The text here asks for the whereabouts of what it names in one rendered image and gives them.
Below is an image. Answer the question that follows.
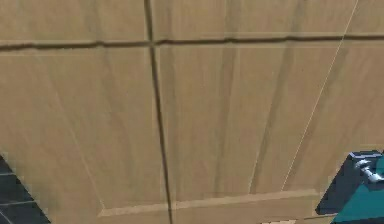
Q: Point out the light wooden cupboard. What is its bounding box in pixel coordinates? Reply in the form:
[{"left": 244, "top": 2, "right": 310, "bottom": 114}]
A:
[{"left": 0, "top": 0, "right": 384, "bottom": 224}]

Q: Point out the silver faucet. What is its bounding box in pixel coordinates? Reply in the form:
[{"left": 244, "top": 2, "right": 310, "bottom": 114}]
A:
[{"left": 354, "top": 159, "right": 384, "bottom": 184}]

